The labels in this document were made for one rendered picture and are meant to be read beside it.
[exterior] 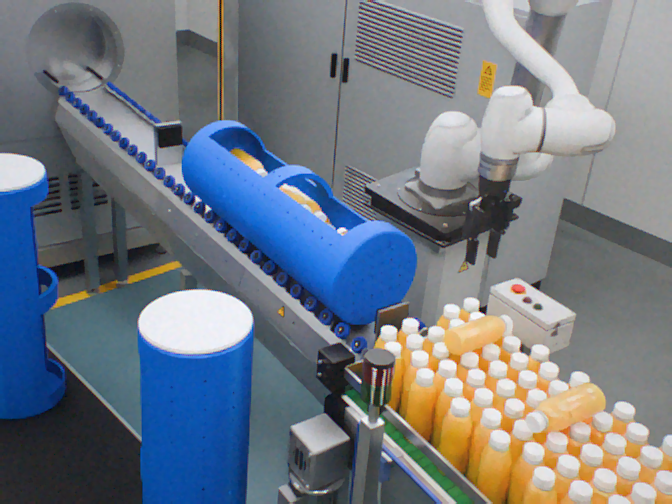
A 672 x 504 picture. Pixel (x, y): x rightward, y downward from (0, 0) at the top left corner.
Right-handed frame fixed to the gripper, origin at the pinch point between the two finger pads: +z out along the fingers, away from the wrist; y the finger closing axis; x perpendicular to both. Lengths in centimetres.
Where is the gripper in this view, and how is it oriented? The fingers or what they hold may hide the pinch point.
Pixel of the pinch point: (482, 249)
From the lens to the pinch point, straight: 223.1
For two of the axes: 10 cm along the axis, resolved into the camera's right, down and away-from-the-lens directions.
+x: 5.7, 4.3, -7.0
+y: -8.2, 2.3, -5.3
